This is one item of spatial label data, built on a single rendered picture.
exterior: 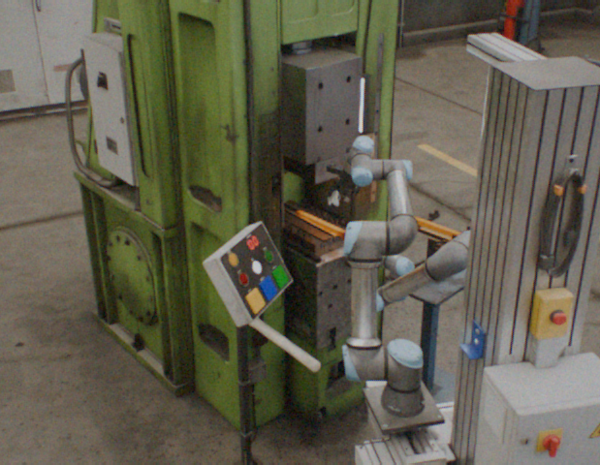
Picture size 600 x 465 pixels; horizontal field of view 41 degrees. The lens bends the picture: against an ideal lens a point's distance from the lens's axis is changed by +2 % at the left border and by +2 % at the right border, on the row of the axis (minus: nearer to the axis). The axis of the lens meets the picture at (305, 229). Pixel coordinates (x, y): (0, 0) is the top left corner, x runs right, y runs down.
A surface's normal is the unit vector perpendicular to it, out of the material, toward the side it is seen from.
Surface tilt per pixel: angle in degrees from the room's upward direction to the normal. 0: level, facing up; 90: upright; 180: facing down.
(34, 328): 0
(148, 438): 0
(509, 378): 0
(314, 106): 90
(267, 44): 90
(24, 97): 90
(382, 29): 90
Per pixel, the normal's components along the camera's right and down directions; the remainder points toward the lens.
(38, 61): 0.51, 0.39
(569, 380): 0.00, -0.89
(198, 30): -0.77, 0.27
